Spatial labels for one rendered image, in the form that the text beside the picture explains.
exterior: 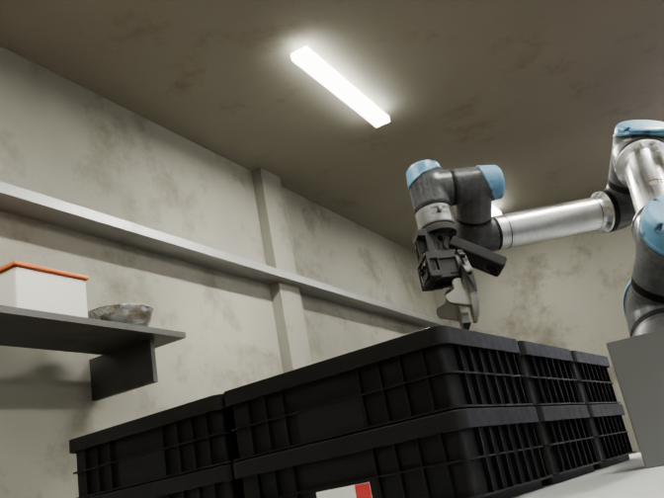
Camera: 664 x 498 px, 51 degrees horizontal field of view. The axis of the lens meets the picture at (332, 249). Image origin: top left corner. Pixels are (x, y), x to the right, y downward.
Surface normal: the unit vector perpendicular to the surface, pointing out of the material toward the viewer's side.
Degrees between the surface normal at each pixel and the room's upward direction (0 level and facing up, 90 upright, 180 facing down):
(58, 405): 90
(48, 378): 90
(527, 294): 90
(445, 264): 82
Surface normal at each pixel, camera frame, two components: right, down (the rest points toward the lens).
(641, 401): -0.50, -0.20
